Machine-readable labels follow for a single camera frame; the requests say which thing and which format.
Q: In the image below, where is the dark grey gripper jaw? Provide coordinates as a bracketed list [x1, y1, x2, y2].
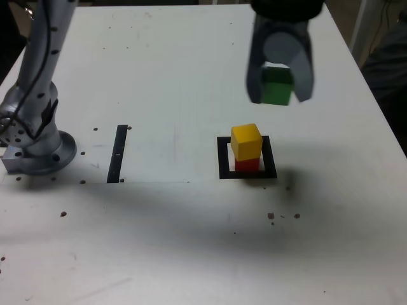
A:
[245, 14, 271, 104]

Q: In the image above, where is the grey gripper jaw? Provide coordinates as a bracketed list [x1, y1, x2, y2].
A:
[262, 18, 316, 103]

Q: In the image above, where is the green cube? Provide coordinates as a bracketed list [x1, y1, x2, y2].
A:
[259, 65, 295, 106]

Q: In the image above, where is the yellow cube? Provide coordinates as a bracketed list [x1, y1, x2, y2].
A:
[230, 123, 263, 161]

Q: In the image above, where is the red cube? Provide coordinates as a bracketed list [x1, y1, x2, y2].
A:
[234, 157, 261, 172]

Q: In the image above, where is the black tape square outline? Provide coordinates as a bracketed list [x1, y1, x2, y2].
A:
[216, 135, 278, 180]

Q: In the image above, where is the person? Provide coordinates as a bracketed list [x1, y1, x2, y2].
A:
[362, 22, 407, 153]

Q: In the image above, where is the black tape strip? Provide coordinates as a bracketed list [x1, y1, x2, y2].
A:
[106, 125, 128, 184]

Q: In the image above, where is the white metal post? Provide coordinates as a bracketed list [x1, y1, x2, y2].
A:
[348, 0, 378, 69]

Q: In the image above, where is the chrome chair frame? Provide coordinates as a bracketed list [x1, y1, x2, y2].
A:
[24, 6, 39, 25]

